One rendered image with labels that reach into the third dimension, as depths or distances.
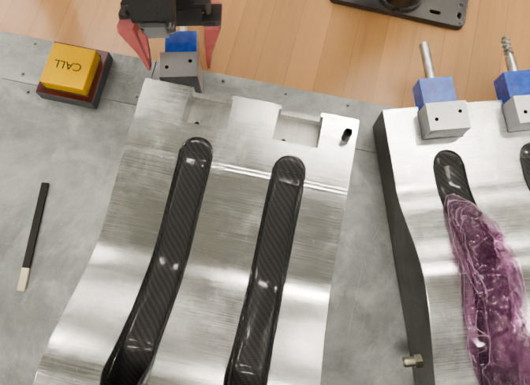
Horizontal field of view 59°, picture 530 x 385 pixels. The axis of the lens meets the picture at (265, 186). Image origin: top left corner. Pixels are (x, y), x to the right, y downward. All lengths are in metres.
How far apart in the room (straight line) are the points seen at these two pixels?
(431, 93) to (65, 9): 0.53
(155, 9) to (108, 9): 0.28
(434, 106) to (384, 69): 0.13
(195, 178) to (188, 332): 0.17
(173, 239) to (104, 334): 0.12
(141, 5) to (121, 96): 0.22
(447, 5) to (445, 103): 0.21
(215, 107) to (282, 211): 0.16
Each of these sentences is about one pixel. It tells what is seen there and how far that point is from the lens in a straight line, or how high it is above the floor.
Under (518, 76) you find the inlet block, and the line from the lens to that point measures 0.68.
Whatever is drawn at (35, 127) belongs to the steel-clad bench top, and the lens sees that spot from 0.71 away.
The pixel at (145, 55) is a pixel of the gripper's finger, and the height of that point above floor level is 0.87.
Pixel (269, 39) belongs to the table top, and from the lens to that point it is 0.71.
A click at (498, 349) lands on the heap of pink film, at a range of 0.55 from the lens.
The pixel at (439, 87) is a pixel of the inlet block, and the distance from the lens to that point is 0.63.
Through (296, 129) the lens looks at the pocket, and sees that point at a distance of 0.58.
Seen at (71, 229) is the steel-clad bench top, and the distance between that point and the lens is 0.65.
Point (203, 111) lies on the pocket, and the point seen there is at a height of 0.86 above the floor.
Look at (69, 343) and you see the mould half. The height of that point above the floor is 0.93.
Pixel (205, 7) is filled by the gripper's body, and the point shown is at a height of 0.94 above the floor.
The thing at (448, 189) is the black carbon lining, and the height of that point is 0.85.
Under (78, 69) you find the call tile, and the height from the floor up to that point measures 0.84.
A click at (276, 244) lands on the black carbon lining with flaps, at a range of 0.52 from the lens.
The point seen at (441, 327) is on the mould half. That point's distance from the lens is 0.54.
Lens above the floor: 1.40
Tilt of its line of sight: 75 degrees down
